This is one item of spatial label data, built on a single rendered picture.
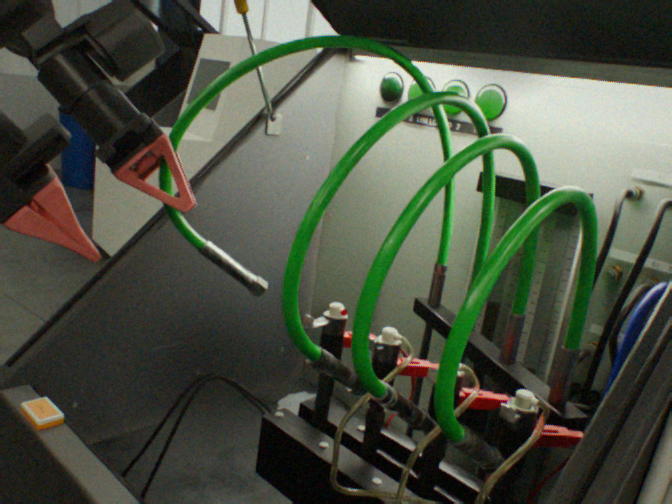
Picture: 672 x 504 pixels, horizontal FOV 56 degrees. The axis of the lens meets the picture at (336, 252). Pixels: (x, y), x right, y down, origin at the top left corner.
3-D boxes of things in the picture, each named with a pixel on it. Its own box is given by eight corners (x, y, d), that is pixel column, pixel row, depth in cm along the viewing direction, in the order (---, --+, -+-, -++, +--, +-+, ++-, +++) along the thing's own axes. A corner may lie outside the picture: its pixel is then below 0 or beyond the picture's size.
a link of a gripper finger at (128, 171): (216, 189, 73) (160, 127, 72) (211, 186, 66) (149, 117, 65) (171, 228, 73) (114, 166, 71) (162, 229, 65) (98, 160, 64)
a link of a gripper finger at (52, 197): (130, 249, 47) (33, 155, 42) (54, 317, 46) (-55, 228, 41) (111, 226, 53) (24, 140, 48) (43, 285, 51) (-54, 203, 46)
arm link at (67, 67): (34, 81, 69) (26, 60, 63) (86, 46, 71) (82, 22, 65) (79, 130, 69) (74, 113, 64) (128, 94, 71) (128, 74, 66)
